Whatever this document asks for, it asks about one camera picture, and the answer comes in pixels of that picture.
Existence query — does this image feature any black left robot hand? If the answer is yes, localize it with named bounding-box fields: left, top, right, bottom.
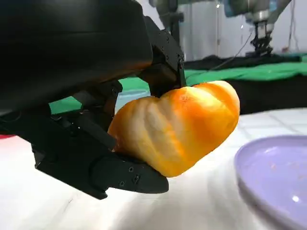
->
left=0, top=0, right=187, bottom=201

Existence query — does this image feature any orange white toy bread roll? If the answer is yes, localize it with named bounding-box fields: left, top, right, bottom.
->
left=107, top=80, right=240, bottom=178

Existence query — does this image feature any pale green mug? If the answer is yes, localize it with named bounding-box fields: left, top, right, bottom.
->
left=117, top=90, right=151, bottom=110

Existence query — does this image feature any grey background machine column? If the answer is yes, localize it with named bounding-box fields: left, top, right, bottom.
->
left=153, top=0, right=185, bottom=51

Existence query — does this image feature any green cloth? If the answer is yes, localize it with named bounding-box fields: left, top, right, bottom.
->
left=49, top=53, right=307, bottom=115

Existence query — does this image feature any black cloth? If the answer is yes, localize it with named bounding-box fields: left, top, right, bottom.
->
left=183, top=54, right=307, bottom=115

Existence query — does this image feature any lilac plate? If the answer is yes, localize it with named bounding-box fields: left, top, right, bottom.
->
left=234, top=135, right=307, bottom=230

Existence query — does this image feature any thin black background cable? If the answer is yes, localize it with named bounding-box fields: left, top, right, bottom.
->
left=211, top=31, right=255, bottom=71

